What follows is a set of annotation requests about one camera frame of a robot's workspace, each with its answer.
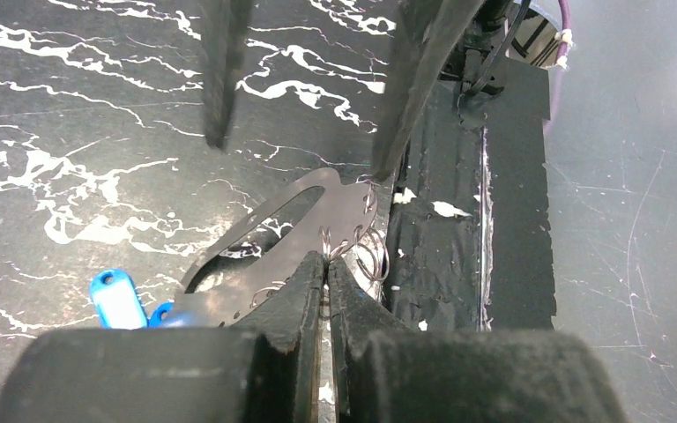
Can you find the blue tag on plate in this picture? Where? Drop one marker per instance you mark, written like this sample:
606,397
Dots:
171,315

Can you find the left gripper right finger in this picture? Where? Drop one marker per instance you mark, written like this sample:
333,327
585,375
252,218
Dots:
396,374

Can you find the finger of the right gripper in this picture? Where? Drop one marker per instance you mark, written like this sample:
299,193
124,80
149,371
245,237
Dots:
225,24
425,34

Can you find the blue key tag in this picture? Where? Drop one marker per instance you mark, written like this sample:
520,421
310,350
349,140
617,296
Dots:
115,299

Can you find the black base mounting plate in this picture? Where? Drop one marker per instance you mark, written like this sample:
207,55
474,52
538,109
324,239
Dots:
468,231

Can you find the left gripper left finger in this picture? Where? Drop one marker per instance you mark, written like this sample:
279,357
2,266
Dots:
260,369

